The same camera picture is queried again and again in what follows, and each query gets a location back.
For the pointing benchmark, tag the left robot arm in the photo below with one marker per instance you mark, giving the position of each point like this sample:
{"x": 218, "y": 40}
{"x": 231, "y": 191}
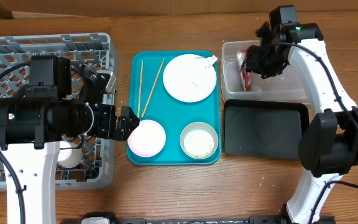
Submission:
{"x": 61, "y": 99}

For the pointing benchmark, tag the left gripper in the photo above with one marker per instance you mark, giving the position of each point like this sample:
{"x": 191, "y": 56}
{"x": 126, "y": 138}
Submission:
{"x": 107, "y": 130}

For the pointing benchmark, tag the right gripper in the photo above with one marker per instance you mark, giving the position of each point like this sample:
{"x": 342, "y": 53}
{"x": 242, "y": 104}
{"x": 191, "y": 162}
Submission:
{"x": 266, "y": 59}

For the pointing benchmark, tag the left wooden chopstick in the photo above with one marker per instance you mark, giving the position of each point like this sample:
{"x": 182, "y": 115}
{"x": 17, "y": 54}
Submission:
{"x": 140, "y": 88}

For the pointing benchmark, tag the white paper cup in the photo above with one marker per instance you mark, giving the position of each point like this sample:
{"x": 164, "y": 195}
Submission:
{"x": 70, "y": 155}

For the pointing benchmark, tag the right wooden chopstick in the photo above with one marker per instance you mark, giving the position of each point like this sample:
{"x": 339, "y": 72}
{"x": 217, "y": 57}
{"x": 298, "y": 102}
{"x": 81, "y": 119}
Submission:
{"x": 153, "y": 88}

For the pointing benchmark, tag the small pink bowl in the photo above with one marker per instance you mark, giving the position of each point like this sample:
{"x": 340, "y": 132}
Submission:
{"x": 148, "y": 139}

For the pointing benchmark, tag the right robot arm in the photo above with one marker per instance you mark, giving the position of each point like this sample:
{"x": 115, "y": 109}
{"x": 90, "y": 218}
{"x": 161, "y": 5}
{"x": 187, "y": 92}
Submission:
{"x": 328, "y": 148}

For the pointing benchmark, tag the wooden chopstick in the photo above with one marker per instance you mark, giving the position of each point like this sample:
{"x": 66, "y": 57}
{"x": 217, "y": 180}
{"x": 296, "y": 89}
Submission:
{"x": 153, "y": 88}
{"x": 140, "y": 88}

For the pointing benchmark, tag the white napkin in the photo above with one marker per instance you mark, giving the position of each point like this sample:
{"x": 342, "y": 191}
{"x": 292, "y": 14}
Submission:
{"x": 202, "y": 62}

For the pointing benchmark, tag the clear plastic bin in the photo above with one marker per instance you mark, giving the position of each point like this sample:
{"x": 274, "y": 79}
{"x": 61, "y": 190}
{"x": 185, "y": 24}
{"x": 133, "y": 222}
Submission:
{"x": 285, "y": 87}

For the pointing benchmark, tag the teal plastic tray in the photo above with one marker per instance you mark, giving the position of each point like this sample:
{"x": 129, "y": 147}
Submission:
{"x": 172, "y": 114}

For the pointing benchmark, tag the black tray bin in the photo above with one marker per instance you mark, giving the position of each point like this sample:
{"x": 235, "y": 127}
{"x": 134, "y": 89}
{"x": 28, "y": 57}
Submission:
{"x": 265, "y": 129}

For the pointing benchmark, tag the red snack wrapper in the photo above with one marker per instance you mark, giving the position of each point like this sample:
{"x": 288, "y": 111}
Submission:
{"x": 245, "y": 76}

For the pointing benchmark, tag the grey bowl of rice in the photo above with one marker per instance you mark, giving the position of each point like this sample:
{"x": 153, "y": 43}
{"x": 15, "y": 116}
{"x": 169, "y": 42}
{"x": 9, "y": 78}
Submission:
{"x": 199, "y": 140}

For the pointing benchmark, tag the grey dishwasher rack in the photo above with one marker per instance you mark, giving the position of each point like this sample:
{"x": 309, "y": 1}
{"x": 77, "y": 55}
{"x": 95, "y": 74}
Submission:
{"x": 97, "y": 52}

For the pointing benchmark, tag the white round plate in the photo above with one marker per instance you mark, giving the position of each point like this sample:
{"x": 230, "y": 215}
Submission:
{"x": 186, "y": 82}

